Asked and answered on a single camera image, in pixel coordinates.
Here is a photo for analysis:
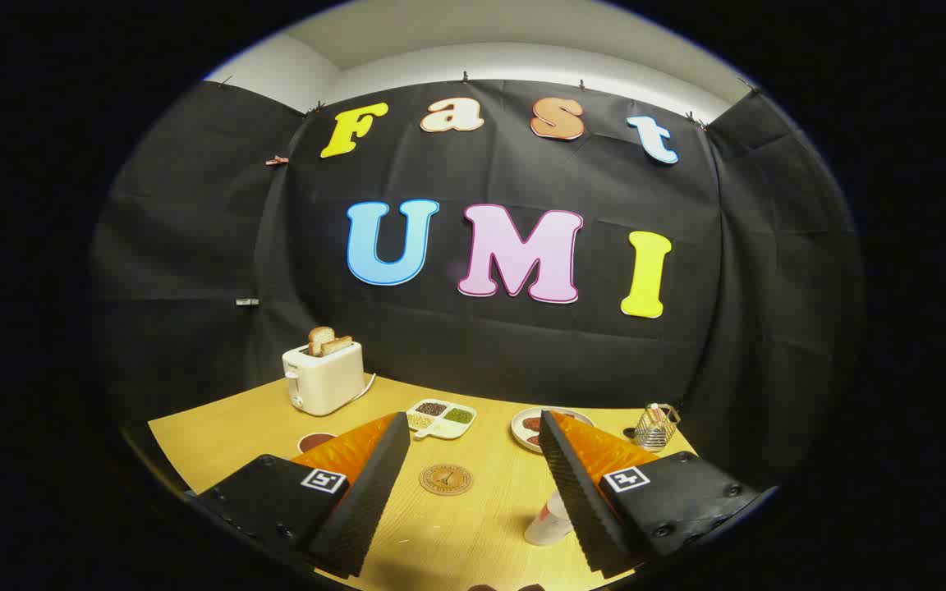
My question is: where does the wooden table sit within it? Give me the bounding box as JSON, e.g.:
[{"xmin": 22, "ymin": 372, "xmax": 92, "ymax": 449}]
[{"xmin": 147, "ymin": 373, "xmax": 700, "ymax": 591}]

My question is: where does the metal wire basket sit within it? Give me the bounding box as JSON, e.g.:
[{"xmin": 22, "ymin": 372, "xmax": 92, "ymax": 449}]
[{"xmin": 634, "ymin": 403, "xmax": 681, "ymax": 452}]

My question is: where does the clear juice bottle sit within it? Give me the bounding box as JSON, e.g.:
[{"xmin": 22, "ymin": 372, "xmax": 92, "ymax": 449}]
[{"xmin": 524, "ymin": 491, "xmax": 574, "ymax": 547}]

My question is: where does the white round plate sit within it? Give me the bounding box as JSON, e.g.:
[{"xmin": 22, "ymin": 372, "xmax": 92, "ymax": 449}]
[{"xmin": 511, "ymin": 406, "xmax": 597, "ymax": 454}]

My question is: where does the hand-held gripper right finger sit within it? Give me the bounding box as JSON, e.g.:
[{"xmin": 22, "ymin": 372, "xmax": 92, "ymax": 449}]
[{"xmin": 539, "ymin": 409, "xmax": 778, "ymax": 579}]

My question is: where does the white divided dish with grains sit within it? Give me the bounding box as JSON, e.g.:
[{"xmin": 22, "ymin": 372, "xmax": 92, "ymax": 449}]
[{"xmin": 406, "ymin": 398, "xmax": 477, "ymax": 441}]

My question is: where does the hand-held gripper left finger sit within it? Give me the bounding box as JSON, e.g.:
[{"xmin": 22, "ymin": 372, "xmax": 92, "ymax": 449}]
[{"xmin": 190, "ymin": 412, "xmax": 411, "ymax": 579}]

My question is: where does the round cork coaster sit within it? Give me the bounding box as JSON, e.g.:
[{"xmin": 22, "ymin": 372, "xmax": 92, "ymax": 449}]
[{"xmin": 419, "ymin": 464, "xmax": 475, "ymax": 497}]

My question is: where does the black backdrop cloth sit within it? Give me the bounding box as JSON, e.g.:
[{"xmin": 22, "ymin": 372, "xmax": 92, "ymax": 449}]
[{"xmin": 91, "ymin": 78, "xmax": 864, "ymax": 493}]

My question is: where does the white toaster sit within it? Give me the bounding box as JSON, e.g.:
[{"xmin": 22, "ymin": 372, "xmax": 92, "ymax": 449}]
[{"xmin": 282, "ymin": 341, "xmax": 365, "ymax": 417}]

